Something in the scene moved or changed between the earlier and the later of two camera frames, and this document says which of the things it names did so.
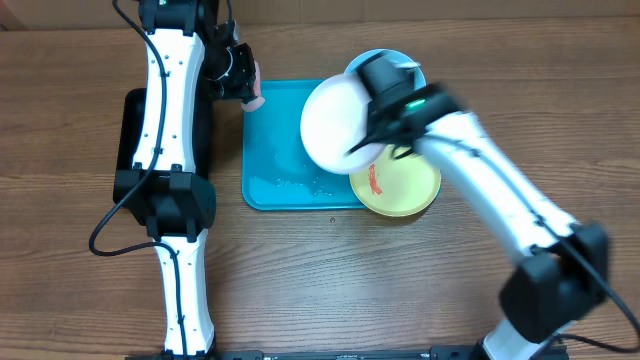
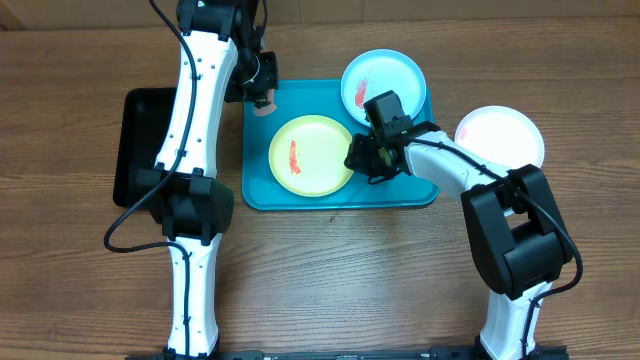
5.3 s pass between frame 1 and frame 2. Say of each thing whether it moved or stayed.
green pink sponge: moved
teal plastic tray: stayed
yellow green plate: moved
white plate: moved
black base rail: stayed
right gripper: moved
